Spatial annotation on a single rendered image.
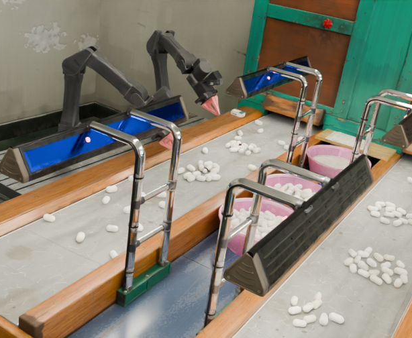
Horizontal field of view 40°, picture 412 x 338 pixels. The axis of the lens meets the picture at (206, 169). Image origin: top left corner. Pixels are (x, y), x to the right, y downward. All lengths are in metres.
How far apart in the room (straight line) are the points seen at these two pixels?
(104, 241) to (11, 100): 2.63
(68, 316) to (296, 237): 0.57
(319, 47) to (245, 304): 1.56
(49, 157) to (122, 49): 3.17
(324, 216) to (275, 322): 0.34
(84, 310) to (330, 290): 0.64
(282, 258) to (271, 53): 1.87
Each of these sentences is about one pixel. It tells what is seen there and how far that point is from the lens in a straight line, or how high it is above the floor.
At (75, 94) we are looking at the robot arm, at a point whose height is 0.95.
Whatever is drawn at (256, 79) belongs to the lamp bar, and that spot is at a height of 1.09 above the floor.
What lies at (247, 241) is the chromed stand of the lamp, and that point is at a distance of 1.38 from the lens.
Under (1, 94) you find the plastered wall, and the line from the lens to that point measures 4.07.
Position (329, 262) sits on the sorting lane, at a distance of 1.69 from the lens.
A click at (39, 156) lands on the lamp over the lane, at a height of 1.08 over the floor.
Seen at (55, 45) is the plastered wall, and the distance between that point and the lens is 4.27.
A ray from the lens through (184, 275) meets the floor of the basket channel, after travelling 1.62.
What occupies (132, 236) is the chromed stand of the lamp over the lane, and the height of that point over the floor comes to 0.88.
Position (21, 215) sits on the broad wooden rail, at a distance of 1.68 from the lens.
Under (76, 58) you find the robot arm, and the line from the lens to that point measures 2.06.
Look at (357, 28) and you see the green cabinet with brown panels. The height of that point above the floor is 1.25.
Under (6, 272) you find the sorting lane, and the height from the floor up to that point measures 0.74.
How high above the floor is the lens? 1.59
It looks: 24 degrees down
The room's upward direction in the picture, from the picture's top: 9 degrees clockwise
